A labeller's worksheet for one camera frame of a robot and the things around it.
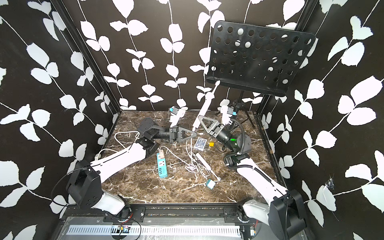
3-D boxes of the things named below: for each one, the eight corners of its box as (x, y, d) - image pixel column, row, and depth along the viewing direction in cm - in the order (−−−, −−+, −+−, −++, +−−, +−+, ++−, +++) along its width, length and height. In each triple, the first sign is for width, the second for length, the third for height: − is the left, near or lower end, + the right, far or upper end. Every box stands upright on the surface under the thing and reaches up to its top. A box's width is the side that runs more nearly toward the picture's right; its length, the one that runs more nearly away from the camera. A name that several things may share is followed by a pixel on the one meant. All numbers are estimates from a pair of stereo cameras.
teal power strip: (159, 179, 88) (158, 177, 85) (157, 156, 97) (156, 153, 95) (168, 177, 88) (167, 175, 86) (165, 154, 98) (164, 151, 95)
